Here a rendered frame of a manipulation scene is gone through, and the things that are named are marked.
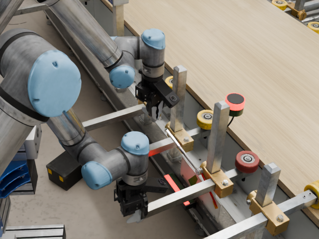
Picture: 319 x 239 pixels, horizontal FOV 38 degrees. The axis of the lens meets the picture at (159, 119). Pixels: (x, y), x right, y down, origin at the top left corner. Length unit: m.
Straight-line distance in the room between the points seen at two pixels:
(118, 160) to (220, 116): 0.37
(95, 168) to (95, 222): 1.36
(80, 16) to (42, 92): 0.47
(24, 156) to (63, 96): 0.72
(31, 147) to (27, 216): 1.10
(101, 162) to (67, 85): 0.36
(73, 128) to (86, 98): 2.11
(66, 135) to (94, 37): 0.30
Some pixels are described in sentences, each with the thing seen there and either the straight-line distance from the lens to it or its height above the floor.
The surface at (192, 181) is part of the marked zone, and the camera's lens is 1.74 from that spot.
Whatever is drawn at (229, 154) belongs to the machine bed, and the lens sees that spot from 1.90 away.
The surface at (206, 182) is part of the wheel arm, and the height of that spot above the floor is 0.86.
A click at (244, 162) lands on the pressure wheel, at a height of 0.91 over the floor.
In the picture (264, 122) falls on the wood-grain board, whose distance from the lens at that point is 1.79.
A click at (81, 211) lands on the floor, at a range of 2.61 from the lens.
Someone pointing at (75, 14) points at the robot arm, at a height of 1.42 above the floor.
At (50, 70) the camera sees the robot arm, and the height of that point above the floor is 1.54.
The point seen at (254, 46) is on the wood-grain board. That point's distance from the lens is 2.23.
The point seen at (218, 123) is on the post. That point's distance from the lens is 1.45.
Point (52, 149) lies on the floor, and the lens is 2.96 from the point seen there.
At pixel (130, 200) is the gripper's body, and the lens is 1.39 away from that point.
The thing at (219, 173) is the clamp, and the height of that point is 0.87.
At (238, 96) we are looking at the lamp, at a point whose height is 1.16.
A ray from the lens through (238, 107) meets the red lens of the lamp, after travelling 1.44.
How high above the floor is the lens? 2.03
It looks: 40 degrees down
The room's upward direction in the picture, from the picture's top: 2 degrees clockwise
